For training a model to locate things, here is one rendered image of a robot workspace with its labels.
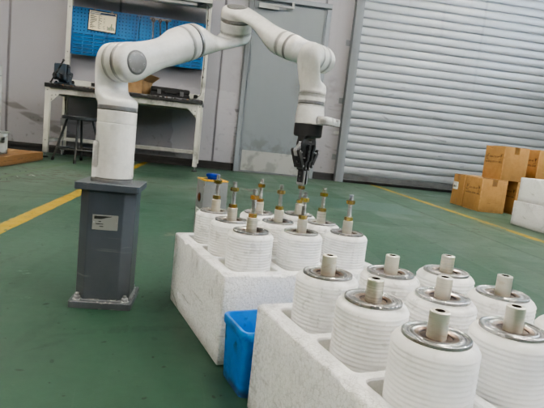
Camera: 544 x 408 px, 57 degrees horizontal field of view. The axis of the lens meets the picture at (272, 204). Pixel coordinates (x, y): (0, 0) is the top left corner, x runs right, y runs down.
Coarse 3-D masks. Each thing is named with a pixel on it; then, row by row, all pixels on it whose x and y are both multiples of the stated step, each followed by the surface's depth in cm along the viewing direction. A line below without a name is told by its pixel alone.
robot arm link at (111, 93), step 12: (108, 48) 114; (96, 60) 116; (108, 60) 113; (96, 72) 116; (108, 72) 115; (96, 84) 116; (108, 84) 118; (120, 84) 121; (96, 96) 117; (108, 96) 115; (120, 96) 116; (108, 108) 115; (120, 108) 115; (132, 108) 117
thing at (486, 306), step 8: (472, 296) 74; (480, 296) 73; (480, 304) 73; (488, 304) 72; (496, 304) 71; (504, 304) 71; (520, 304) 71; (528, 304) 72; (480, 312) 73; (488, 312) 72; (496, 312) 71; (504, 312) 71; (528, 312) 71; (528, 320) 71
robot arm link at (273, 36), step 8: (224, 8) 142; (232, 8) 141; (240, 8) 141; (248, 8) 142; (224, 16) 141; (232, 16) 140; (240, 16) 138; (248, 16) 138; (256, 16) 138; (232, 24) 141; (240, 24) 141; (248, 24) 139; (256, 24) 136; (264, 24) 136; (272, 24) 136; (256, 32) 137; (264, 32) 135; (272, 32) 134; (280, 32) 133; (288, 32) 132; (264, 40) 135; (272, 40) 133; (280, 40) 132; (272, 48) 134; (280, 48) 132; (280, 56) 134
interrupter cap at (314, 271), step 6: (306, 270) 75; (312, 270) 76; (318, 270) 77; (336, 270) 78; (342, 270) 78; (312, 276) 73; (318, 276) 72; (324, 276) 73; (336, 276) 75; (342, 276) 74; (348, 276) 75
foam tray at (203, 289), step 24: (192, 240) 121; (192, 264) 114; (216, 264) 102; (192, 288) 113; (216, 288) 98; (240, 288) 96; (264, 288) 98; (288, 288) 100; (192, 312) 112; (216, 312) 97; (216, 336) 97; (216, 360) 96
